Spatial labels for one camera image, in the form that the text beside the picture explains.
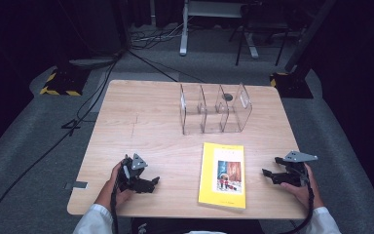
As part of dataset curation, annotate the grey slanted stand pole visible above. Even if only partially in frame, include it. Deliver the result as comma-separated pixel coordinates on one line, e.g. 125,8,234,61
284,0,338,73

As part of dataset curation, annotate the person's left hand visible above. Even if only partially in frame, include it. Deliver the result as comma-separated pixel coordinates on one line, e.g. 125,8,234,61
101,161,136,210

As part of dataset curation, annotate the black stand base striped edge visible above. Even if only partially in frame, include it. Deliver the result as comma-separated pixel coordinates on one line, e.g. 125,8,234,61
39,65,91,98
269,69,315,99

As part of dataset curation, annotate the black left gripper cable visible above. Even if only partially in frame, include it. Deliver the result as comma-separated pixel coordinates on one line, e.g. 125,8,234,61
109,186,120,234

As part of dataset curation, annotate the thick black floor cable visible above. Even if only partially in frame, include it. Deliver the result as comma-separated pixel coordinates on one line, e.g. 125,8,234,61
0,52,125,234

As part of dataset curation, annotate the clear acrylic book rack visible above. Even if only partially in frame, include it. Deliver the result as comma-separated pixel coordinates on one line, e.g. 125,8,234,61
178,82,254,137

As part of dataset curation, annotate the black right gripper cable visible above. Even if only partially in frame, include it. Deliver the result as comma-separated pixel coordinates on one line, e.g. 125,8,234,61
279,175,317,234

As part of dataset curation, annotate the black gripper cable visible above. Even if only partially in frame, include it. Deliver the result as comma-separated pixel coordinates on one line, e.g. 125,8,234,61
109,186,120,234
279,175,317,234

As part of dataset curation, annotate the yellow book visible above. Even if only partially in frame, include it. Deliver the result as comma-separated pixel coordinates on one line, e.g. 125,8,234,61
197,141,247,210

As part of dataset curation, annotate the bundle of floor cables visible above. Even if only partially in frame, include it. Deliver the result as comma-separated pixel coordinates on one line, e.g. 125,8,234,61
129,22,184,51

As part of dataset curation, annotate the black chair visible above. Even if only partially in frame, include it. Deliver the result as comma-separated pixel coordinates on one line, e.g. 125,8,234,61
228,2,290,67

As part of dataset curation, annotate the grey tape strip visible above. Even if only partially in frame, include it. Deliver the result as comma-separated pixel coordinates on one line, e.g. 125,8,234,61
64,180,89,191

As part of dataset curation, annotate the thin black floor cable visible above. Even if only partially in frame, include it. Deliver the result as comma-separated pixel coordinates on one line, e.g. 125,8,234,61
126,49,206,84

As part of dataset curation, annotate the person's right hand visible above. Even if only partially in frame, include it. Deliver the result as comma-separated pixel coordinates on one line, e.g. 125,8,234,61
280,162,325,210

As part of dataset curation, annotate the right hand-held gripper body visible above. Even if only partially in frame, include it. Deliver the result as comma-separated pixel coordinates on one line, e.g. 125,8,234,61
277,150,318,188

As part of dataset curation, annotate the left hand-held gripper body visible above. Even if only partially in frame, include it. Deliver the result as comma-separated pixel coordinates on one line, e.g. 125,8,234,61
118,153,154,194

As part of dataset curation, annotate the white desk frame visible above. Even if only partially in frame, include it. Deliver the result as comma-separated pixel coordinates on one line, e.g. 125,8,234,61
178,0,260,60

